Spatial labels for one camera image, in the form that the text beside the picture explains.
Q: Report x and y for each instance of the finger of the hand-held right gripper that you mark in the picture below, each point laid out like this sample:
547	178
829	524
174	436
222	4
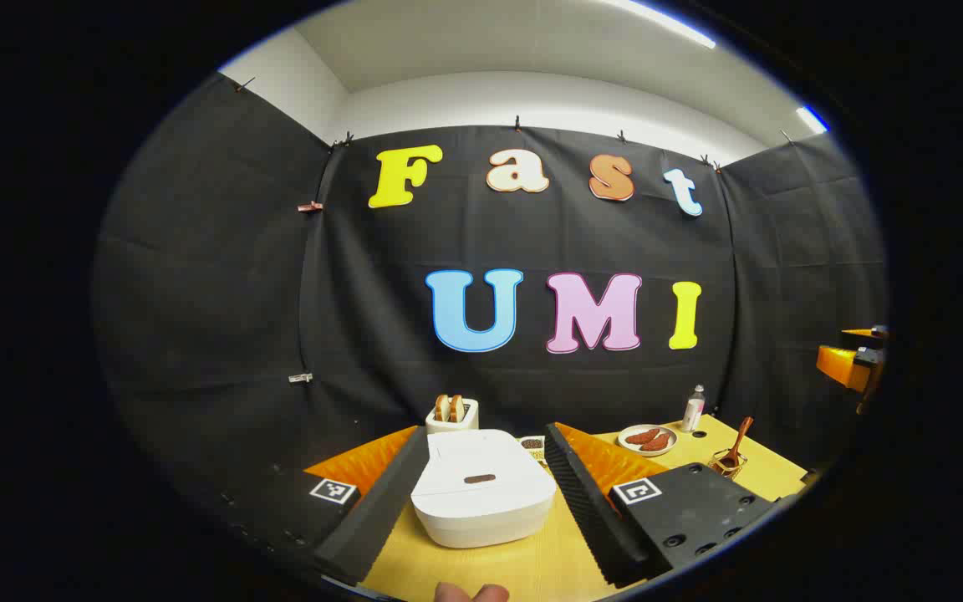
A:
841	365
859	333

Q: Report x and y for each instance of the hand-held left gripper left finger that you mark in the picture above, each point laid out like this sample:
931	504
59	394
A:
381	510

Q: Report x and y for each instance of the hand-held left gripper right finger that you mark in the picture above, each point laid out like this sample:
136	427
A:
590	510

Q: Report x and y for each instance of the white rice cooker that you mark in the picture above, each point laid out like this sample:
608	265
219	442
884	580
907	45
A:
481	502

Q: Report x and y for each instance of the wooden spoon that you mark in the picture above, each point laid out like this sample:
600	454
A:
741	435

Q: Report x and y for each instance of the white round plate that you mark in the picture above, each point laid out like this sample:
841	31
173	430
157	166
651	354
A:
628	447

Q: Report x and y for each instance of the white divided dish of beans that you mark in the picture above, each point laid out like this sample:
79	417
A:
532	443

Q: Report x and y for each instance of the brown meat piece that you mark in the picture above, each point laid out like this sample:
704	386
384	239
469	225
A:
657	443
640	436

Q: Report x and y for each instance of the white toaster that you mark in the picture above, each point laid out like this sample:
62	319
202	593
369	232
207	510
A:
452	425

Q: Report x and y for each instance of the toast bread slice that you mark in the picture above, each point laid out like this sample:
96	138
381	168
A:
456	408
441	407

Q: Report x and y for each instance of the small clear bottle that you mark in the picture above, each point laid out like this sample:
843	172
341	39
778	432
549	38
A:
692	411

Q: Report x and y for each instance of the ceiling light strip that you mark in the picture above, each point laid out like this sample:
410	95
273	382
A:
812	119

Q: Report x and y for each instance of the black backdrop cloth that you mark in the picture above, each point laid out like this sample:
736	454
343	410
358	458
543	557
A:
197	293

